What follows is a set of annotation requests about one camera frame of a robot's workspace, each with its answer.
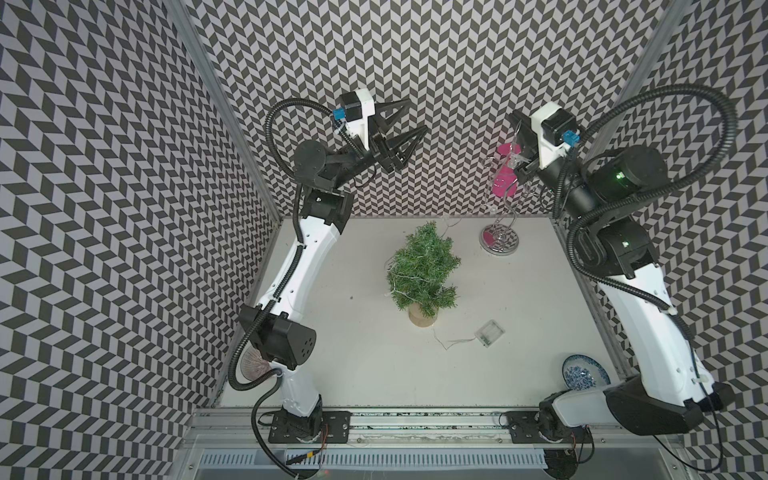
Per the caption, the small green christmas tree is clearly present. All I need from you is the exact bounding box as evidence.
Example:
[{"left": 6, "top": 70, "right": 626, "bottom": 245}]
[{"left": 386, "top": 221, "right": 461, "bottom": 328}]

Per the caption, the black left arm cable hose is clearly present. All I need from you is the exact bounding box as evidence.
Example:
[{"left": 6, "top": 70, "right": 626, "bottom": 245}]
[{"left": 226, "top": 97, "right": 367, "bottom": 478}]

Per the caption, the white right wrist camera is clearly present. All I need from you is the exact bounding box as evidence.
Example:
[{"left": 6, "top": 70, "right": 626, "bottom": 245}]
[{"left": 531, "top": 102, "right": 582, "bottom": 170}]

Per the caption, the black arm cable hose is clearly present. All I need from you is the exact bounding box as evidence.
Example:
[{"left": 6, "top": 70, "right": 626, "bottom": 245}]
[
  {"left": 226, "top": 97, "right": 367, "bottom": 478},
  {"left": 551, "top": 83, "right": 739, "bottom": 313}
]

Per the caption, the aluminium front rail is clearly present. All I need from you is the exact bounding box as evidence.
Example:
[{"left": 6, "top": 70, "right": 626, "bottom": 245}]
[{"left": 180, "top": 406, "right": 659, "bottom": 449}]

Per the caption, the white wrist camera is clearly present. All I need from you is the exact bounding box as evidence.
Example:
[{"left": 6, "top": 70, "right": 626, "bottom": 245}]
[
  {"left": 531, "top": 102, "right": 582, "bottom": 170},
  {"left": 332, "top": 88, "right": 376, "bottom": 152}
]

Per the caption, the aluminium corner post left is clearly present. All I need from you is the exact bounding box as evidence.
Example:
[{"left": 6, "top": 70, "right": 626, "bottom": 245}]
[{"left": 164, "top": 0, "right": 282, "bottom": 221}]

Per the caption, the clear battery box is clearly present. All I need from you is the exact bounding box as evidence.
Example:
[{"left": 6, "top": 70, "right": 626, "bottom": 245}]
[{"left": 475, "top": 320, "right": 505, "bottom": 348}]

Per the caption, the aluminium corner post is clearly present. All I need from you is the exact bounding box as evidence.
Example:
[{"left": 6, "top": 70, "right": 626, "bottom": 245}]
[
  {"left": 553, "top": 0, "right": 694, "bottom": 222},
  {"left": 164, "top": 0, "right": 282, "bottom": 221}
]

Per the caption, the aluminium corner post right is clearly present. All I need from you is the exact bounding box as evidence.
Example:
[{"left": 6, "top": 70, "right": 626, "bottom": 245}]
[{"left": 553, "top": 0, "right": 694, "bottom": 222}]

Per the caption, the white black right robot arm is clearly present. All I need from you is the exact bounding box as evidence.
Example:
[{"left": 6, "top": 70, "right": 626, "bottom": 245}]
[{"left": 508, "top": 103, "right": 734, "bottom": 442}]

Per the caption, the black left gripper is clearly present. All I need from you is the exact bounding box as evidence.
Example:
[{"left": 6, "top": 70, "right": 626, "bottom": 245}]
[{"left": 329, "top": 97, "right": 425, "bottom": 191}]

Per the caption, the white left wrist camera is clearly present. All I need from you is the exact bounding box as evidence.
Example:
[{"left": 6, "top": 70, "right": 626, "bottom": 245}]
[{"left": 332, "top": 88, "right": 376, "bottom": 152}]

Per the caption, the blue white patterned plate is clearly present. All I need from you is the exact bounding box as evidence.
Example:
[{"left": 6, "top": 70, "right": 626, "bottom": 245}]
[{"left": 561, "top": 354, "right": 611, "bottom": 391}]

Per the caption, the clear wire string light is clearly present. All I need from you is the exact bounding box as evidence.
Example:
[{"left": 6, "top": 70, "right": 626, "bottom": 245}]
[{"left": 383, "top": 143, "right": 529, "bottom": 351}]

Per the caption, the pink wine glass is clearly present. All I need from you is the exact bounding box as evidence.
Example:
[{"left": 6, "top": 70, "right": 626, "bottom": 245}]
[{"left": 492, "top": 143, "right": 521, "bottom": 199}]

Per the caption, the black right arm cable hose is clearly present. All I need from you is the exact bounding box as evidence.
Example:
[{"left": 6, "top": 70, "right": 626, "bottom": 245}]
[{"left": 551, "top": 83, "right": 739, "bottom": 313}]

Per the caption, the pink glass plate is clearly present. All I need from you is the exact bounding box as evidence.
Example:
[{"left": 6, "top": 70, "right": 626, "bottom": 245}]
[{"left": 238, "top": 345, "right": 271, "bottom": 383}]

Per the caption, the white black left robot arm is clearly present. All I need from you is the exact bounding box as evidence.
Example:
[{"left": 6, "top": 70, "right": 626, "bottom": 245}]
[{"left": 227, "top": 89, "right": 429, "bottom": 425}]

